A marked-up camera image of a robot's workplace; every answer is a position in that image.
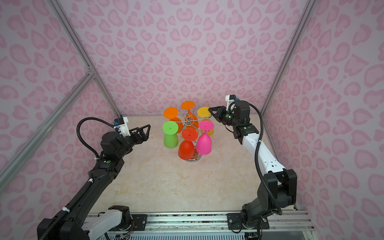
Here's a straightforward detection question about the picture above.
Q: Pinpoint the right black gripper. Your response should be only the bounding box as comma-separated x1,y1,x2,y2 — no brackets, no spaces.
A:
208,106,241,128

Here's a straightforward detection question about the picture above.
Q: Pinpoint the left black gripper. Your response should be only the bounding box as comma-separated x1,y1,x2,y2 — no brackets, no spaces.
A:
116,124,150,160

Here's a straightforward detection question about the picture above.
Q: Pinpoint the yellow plastic wine glass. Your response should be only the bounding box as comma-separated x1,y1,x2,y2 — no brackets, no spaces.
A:
197,107,214,137

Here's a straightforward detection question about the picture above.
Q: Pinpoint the pink plastic wine glass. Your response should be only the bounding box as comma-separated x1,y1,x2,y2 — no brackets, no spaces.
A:
196,121,214,155

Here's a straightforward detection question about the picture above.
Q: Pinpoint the red plastic wine glass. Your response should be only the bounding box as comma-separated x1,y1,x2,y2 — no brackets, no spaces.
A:
178,128,198,161

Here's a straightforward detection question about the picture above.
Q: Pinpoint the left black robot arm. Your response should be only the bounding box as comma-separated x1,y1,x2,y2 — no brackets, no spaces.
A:
37,122,151,240

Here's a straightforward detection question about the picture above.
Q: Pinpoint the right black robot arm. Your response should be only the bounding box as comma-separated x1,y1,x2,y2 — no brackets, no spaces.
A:
209,99,298,231

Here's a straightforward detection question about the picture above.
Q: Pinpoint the orange wine glass rear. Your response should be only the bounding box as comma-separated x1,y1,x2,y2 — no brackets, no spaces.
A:
181,101,199,130

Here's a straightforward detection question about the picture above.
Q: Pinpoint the orange wine glass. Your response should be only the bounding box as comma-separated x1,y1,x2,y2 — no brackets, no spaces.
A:
164,107,184,134
181,101,199,130

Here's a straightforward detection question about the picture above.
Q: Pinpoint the chrome wine glass rack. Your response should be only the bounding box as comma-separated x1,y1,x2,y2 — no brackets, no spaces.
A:
176,103,211,164

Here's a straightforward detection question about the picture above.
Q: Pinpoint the green plastic wine glass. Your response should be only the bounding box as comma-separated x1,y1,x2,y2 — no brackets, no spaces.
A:
162,121,179,149

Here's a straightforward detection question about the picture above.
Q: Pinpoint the orange wine glass left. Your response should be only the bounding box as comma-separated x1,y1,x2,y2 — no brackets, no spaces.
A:
164,107,184,134

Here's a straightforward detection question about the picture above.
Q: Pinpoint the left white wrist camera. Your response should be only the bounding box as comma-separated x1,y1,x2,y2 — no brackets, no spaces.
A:
113,116,131,138

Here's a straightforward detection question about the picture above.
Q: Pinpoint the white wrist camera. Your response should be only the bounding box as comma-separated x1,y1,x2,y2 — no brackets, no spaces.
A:
113,116,131,138
226,95,239,112

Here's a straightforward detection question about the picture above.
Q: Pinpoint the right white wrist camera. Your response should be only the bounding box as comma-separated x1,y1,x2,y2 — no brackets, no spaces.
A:
226,95,239,112

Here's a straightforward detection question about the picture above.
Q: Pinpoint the aluminium frame diagonal beam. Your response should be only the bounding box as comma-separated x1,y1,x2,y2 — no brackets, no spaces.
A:
1,71,95,192

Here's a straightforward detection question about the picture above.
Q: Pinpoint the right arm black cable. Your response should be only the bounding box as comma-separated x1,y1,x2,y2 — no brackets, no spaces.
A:
247,102,283,216

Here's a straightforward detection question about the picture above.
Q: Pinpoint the aluminium frame left post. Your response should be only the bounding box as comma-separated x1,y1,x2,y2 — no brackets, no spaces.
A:
46,0,122,118

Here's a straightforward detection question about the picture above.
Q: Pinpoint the aluminium frame post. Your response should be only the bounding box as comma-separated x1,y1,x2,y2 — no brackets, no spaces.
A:
261,0,318,115
46,0,122,118

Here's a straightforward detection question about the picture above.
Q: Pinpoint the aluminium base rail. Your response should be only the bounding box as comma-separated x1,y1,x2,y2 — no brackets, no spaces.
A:
55,209,319,240

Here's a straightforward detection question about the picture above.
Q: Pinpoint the aluminium frame right post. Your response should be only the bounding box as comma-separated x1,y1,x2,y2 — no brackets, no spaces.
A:
261,0,318,115

